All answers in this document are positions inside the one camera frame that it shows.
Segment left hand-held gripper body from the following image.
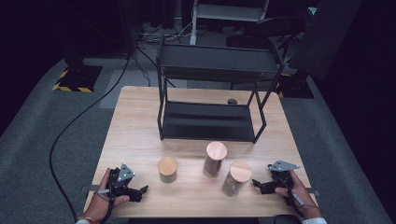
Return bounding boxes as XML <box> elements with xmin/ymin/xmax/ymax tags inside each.
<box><xmin>106</xmin><ymin>162</ymin><xmax>142</xmax><ymax>202</ymax></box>

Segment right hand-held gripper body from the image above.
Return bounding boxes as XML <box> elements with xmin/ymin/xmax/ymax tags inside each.
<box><xmin>265</xmin><ymin>160</ymin><xmax>301</xmax><ymax>196</ymax></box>

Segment glass jar brown contents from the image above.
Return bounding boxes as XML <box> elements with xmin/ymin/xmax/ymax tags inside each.
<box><xmin>221</xmin><ymin>160</ymin><xmax>253</xmax><ymax>198</ymax></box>

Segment short glass jar wooden lid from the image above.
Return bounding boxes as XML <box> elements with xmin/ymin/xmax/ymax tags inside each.
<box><xmin>157</xmin><ymin>156</ymin><xmax>179</xmax><ymax>184</ymax></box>

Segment tall glass jar reddish contents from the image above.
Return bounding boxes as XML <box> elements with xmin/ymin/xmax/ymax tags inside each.
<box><xmin>203</xmin><ymin>141</ymin><xmax>229</xmax><ymax>178</ymax></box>

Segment black metal shelf rack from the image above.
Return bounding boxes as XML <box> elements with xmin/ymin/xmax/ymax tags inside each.
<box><xmin>156</xmin><ymin>35</ymin><xmax>286</xmax><ymax>145</ymax></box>

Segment person's right hand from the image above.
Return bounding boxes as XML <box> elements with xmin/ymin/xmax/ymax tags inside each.
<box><xmin>275</xmin><ymin>170</ymin><xmax>322</xmax><ymax>219</ymax></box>

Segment person's left hand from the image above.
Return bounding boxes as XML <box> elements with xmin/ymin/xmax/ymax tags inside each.
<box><xmin>83</xmin><ymin>168</ymin><xmax>131</xmax><ymax>222</ymax></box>

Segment striped-edge black stand base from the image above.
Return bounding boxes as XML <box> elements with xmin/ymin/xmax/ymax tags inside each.
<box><xmin>275</xmin><ymin>73</ymin><xmax>315</xmax><ymax>100</ymax></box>
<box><xmin>51</xmin><ymin>64</ymin><xmax>104</xmax><ymax>93</ymax></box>

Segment dark grey panel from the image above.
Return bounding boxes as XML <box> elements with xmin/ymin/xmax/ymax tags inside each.
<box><xmin>288</xmin><ymin>0</ymin><xmax>364</xmax><ymax>81</ymax></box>

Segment white metal stand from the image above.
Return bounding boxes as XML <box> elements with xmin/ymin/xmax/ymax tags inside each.
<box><xmin>189</xmin><ymin>0</ymin><xmax>271</xmax><ymax>47</ymax></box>

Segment left hand-held gripper cable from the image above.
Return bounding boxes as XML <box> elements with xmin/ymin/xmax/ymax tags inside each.
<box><xmin>96</xmin><ymin>169</ymin><xmax>123</xmax><ymax>224</ymax></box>

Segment hand-held gripper cable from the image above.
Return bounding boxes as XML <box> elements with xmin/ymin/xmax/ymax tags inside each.
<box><xmin>96</xmin><ymin>169</ymin><xmax>123</xmax><ymax>224</ymax></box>
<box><xmin>279</xmin><ymin>174</ymin><xmax>312</xmax><ymax>218</ymax></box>

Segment right hand-held gripper cable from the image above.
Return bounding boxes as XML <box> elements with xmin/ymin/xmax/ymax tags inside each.
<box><xmin>279</xmin><ymin>174</ymin><xmax>312</xmax><ymax>218</ymax></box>

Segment thick black floor cable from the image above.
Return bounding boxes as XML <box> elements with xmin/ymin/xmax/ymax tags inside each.
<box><xmin>49</xmin><ymin>46</ymin><xmax>134</xmax><ymax>224</ymax></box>

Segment thin black floor cable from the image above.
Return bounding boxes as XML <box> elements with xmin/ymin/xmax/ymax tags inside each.
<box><xmin>132</xmin><ymin>46</ymin><xmax>177</xmax><ymax>89</ymax></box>

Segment bundle of floor cables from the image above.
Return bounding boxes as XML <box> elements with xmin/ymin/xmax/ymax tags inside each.
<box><xmin>136</xmin><ymin>21</ymin><xmax>194</xmax><ymax>45</ymax></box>

